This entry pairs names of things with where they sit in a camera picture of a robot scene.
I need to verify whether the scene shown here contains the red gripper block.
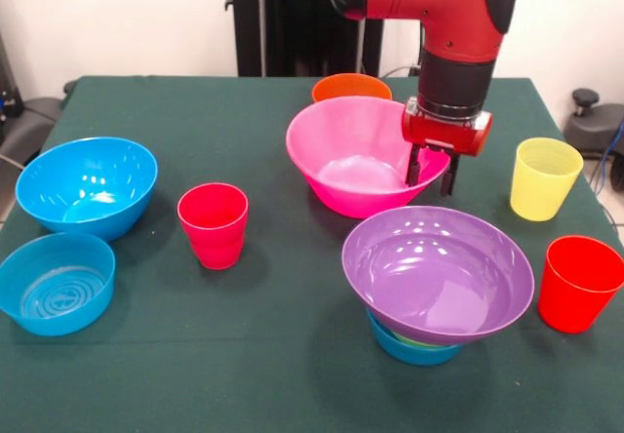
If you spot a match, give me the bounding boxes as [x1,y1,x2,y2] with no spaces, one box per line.
[402,108,493,198]

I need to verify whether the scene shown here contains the large pink bowl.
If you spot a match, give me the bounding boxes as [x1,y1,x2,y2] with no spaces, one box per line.
[285,97,452,219]

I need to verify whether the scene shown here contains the purple bowl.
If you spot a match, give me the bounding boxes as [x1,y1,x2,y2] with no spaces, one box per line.
[340,205,536,347]

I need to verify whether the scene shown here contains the green bowl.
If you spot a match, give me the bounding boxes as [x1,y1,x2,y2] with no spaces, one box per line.
[389,330,440,349]

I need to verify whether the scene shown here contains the small blue bowl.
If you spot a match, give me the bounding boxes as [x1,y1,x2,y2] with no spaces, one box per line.
[365,308,464,367]
[0,232,117,337]

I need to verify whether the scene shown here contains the crimson cup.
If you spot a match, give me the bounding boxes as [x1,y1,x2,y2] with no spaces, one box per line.
[176,182,250,271]

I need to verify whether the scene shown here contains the large blue bowl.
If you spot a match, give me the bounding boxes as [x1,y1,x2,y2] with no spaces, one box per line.
[15,136,159,243]

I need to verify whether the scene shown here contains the yellow cup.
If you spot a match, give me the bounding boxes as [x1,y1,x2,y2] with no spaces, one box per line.
[509,137,585,222]

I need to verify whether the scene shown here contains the orange bowl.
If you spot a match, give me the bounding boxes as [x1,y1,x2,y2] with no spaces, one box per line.
[311,72,393,104]

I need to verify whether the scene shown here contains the dark grey stand base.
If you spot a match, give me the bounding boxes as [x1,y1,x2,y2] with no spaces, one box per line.
[0,96,62,171]
[564,88,624,159]

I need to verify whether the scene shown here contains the red cup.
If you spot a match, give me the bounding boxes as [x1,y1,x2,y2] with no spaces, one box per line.
[537,235,624,335]

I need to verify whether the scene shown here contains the dark green tablecloth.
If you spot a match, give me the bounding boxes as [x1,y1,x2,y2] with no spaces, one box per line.
[0,74,624,433]

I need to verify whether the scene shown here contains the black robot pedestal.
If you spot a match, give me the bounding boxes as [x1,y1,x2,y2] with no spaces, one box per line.
[224,0,395,77]

